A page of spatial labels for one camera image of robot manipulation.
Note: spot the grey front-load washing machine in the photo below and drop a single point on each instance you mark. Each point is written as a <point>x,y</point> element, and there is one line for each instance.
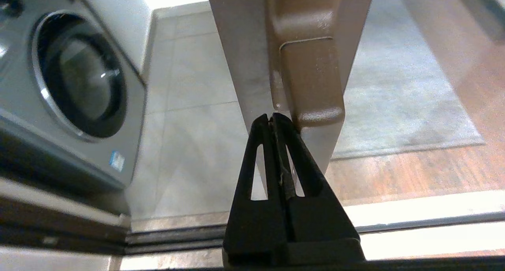
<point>79,73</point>

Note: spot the dark metal floor track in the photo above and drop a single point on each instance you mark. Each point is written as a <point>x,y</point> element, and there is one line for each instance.
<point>173,236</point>

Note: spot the brown framed glass sliding door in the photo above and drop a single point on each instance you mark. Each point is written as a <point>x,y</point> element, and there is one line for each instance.
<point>240,66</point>

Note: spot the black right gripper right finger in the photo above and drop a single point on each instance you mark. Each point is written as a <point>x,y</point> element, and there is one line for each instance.
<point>323,223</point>

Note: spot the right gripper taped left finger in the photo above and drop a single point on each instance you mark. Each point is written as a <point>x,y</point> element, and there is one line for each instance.
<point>256,223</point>

